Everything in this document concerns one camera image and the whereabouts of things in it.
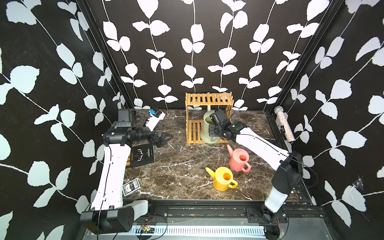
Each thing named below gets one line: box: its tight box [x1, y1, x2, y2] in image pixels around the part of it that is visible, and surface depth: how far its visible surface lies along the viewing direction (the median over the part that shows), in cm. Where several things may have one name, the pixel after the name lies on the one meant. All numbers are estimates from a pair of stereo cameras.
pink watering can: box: [227, 144, 252, 173], surface depth 85 cm
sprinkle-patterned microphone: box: [274, 106, 296, 143], surface depth 86 cm
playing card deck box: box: [122, 178, 141, 197], surface depth 83 cm
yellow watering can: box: [205, 166, 239, 192], surface depth 79 cm
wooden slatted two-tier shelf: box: [185, 91, 234, 144], surface depth 95 cm
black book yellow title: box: [125, 145, 155, 169], surface depth 95 cm
